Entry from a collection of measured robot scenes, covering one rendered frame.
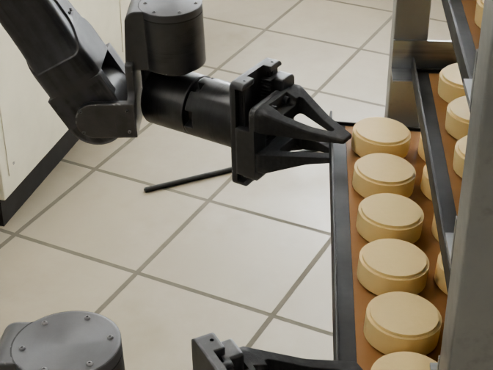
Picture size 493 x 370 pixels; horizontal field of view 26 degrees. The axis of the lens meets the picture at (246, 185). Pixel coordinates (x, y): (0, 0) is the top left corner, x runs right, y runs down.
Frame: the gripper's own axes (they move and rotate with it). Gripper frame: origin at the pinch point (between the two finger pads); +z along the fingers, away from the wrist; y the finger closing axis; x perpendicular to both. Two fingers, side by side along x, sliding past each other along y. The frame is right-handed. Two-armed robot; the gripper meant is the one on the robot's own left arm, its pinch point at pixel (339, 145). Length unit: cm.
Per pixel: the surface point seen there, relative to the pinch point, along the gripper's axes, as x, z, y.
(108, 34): 111, -124, -58
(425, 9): 8.9, 3.2, 10.1
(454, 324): -31.4, 23.5, 11.8
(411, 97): 8.5, 2.6, 1.7
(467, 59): -6.1, 13.2, 13.7
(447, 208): -11.3, 14.7, 4.7
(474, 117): -30.0, 22.9, 22.5
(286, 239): 86, -58, -81
